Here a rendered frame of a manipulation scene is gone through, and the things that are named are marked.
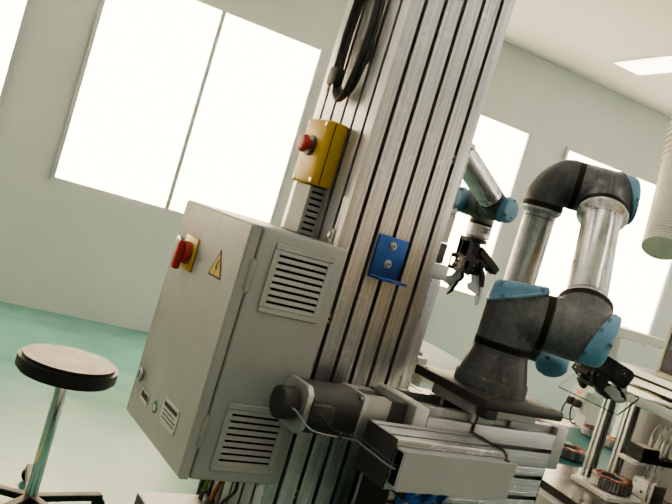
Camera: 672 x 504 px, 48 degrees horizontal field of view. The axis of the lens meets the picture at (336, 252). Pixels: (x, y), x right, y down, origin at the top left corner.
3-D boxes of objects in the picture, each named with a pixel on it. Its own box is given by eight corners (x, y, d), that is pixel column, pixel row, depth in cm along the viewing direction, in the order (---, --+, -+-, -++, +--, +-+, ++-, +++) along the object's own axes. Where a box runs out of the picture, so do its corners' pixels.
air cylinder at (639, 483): (648, 504, 213) (654, 485, 213) (629, 492, 220) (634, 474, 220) (661, 506, 215) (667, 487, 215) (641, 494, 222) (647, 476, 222)
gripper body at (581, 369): (599, 361, 200) (577, 331, 196) (623, 370, 192) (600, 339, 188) (581, 382, 199) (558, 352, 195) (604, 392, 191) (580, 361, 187)
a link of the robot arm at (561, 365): (516, 369, 181) (524, 335, 188) (563, 384, 179) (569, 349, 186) (524, 349, 175) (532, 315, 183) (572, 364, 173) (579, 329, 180)
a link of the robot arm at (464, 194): (476, 188, 224) (498, 197, 231) (448, 182, 232) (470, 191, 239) (468, 213, 224) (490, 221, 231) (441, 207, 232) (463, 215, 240)
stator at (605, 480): (610, 495, 204) (614, 482, 204) (580, 478, 214) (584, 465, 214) (638, 499, 209) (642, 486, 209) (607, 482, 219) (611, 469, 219)
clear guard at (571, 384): (617, 415, 196) (624, 393, 195) (557, 386, 218) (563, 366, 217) (703, 435, 209) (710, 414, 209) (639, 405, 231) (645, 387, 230)
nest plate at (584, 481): (607, 501, 202) (608, 497, 202) (569, 478, 215) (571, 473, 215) (647, 508, 208) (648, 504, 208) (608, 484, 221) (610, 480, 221)
